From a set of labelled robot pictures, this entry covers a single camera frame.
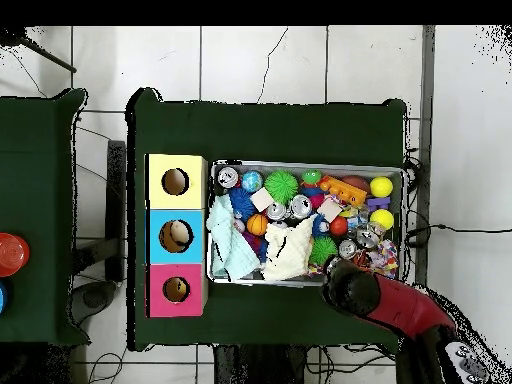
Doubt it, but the orange plastic toy piece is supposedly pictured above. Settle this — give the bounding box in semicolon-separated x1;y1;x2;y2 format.
318;175;369;206

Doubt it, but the yellow tennis ball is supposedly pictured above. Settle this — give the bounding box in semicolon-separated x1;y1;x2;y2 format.
370;208;396;233

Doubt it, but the blue spiky ball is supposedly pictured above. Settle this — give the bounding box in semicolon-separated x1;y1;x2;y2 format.
229;188;257;221

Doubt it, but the silver can with pull tab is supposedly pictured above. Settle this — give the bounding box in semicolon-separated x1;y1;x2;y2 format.
216;165;241;190

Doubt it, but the silver can with open top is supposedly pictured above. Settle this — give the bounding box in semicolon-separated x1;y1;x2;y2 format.
289;194;315;220

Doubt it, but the mint green muslin cloth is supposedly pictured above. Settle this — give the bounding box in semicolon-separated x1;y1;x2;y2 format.
206;194;261;281

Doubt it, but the red cup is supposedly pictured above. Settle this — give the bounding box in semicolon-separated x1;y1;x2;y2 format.
0;232;31;278

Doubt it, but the small green spiky ball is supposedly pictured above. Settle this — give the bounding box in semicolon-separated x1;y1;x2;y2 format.
309;235;340;268

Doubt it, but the cream yellow muslin cloth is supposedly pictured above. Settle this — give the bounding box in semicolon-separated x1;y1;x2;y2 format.
262;215;316;283

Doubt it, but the clear mesh bin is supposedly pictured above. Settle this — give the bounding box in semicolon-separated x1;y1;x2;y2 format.
207;159;405;288

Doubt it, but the black floor stand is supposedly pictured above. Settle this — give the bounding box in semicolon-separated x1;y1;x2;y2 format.
70;139;128;320

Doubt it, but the dark green table cloth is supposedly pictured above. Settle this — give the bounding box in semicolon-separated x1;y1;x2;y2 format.
126;87;409;352

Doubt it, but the green cloth side table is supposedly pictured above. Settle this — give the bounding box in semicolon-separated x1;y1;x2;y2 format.
0;89;89;347

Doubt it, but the large green spiky ball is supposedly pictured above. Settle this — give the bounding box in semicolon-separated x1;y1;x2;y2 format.
264;169;301;204

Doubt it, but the wooden box with three holes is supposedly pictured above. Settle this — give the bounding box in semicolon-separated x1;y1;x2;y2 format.
144;153;211;319

